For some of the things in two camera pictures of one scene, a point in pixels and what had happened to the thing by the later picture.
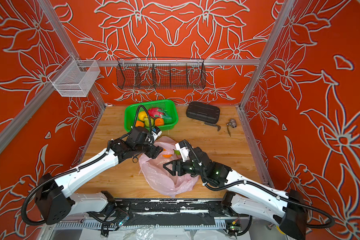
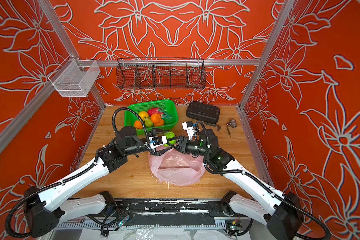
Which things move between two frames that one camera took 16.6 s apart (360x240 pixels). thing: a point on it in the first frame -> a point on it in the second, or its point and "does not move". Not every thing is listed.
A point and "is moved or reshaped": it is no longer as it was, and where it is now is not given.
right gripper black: [175, 163] -> [183, 144]
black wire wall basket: [160, 73] does not move
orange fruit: [139, 123] -> [161, 123]
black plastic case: [203, 112] does not move
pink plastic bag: [160, 178] is moved or reshaped
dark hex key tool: [213, 125] does not move
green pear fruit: [147, 121] does not move
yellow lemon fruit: [142, 115] does not move
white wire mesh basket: [75, 78] does not move
